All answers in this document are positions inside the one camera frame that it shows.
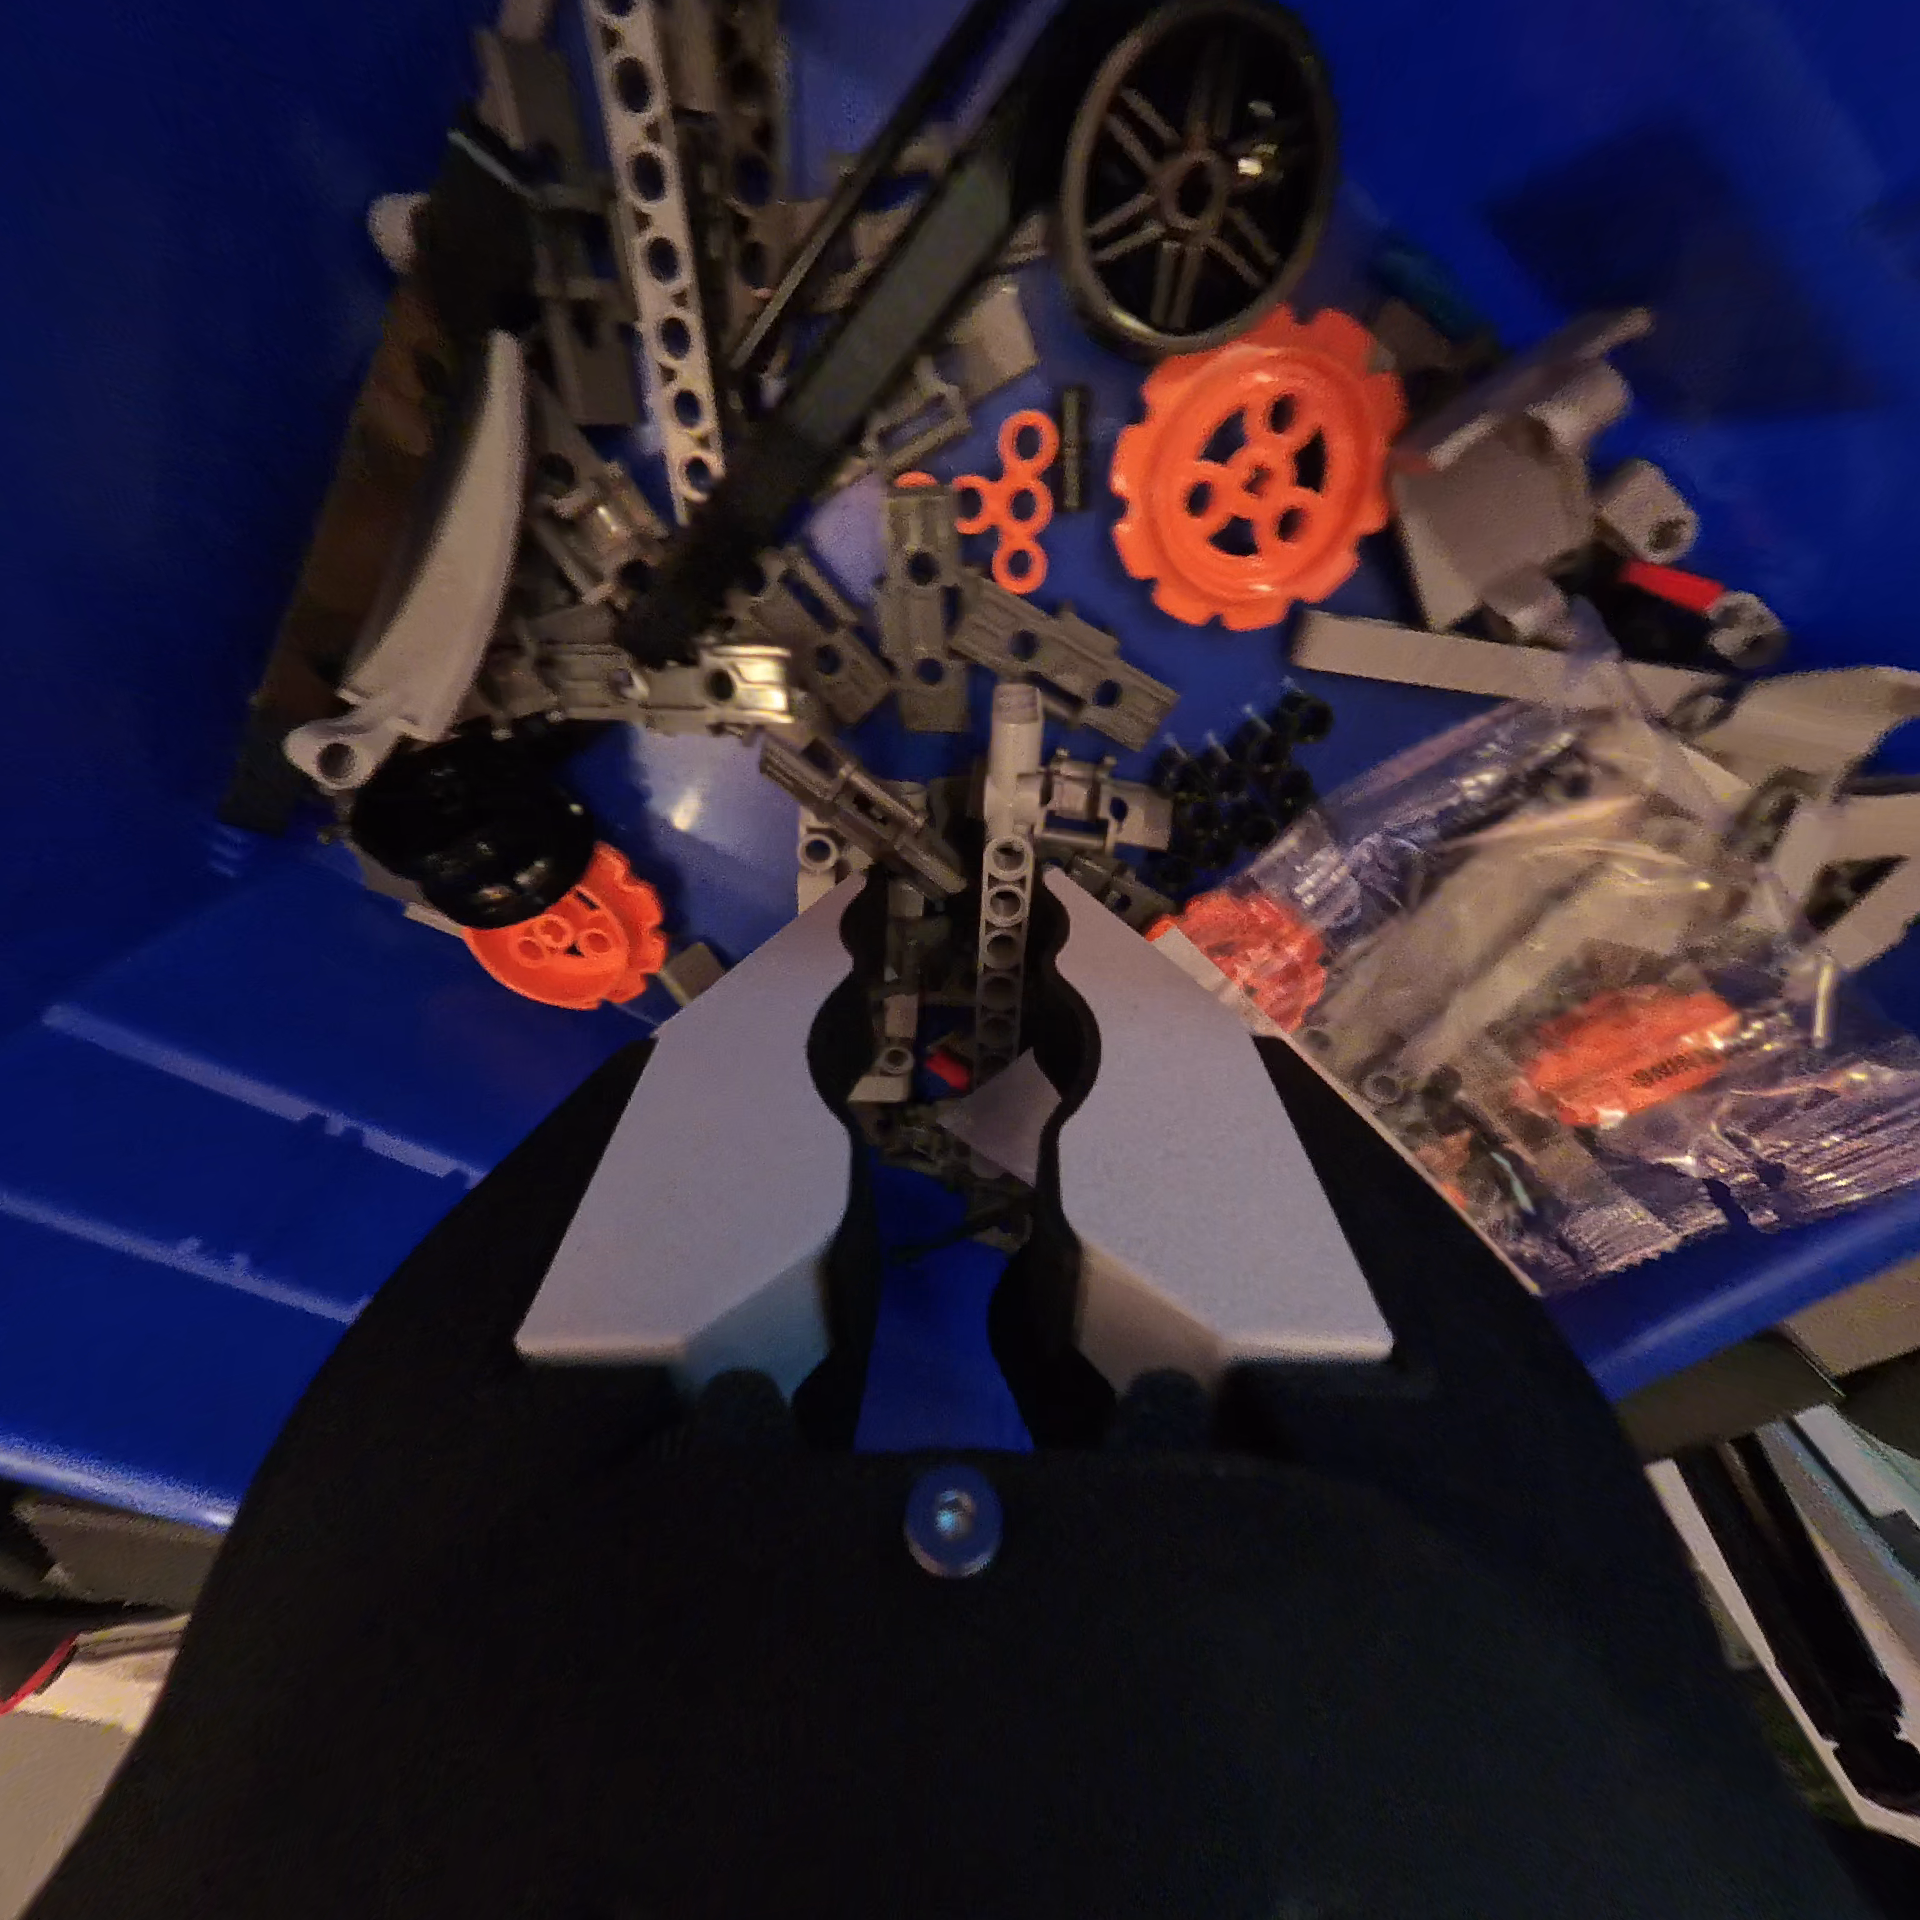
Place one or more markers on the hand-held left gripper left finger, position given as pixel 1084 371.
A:
pixel 692 1200

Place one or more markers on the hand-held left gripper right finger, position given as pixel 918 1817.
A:
pixel 1215 1200

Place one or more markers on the grey beam with axle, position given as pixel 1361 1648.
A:
pixel 1005 901

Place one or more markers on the blue plastic bin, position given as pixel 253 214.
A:
pixel 182 525

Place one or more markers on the orange spoked wheel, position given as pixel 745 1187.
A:
pixel 578 937
pixel 1261 464

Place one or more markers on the heap of black pins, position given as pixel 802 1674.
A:
pixel 1238 779

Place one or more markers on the grey flat beam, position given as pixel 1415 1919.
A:
pixel 1470 657

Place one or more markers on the long grey curved panel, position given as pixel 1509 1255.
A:
pixel 450 569

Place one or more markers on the grey wedge piece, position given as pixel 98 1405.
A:
pixel 1800 728

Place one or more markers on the red pin grey connector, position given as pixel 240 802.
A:
pixel 1694 599

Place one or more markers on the long black beam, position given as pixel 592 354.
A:
pixel 869 359

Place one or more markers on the wide pale holed beam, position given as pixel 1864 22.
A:
pixel 662 254

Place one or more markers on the black spoked wheel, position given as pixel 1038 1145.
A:
pixel 1201 182

